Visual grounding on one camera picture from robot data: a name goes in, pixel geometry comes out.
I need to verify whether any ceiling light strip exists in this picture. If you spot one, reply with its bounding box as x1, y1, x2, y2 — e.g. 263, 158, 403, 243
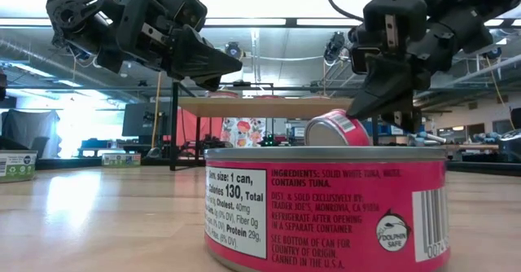
0, 16, 521, 29

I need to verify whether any black device with green light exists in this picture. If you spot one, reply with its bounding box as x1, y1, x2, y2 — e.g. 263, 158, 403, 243
258, 132, 281, 147

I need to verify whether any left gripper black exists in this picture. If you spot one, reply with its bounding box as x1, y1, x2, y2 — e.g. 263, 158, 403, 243
97, 0, 244, 93

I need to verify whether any black monitor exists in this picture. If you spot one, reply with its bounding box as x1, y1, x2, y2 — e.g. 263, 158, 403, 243
121, 102, 172, 138

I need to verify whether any dark rounded object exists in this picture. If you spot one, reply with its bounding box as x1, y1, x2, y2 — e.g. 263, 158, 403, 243
498, 128, 521, 163

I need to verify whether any floral print cloth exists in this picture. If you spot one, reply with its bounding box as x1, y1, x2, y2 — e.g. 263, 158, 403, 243
219, 116, 268, 148

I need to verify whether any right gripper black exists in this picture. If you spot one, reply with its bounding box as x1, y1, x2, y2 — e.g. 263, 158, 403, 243
346, 0, 493, 134

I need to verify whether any gold top blue label can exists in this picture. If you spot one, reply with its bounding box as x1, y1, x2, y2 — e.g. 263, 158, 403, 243
205, 90, 241, 99

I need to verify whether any grey draped cover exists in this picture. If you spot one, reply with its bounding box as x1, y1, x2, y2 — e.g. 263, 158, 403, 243
0, 108, 62, 159

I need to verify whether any wooden shelf with black frame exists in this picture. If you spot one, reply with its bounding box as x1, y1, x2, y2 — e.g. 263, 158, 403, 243
169, 80, 379, 172

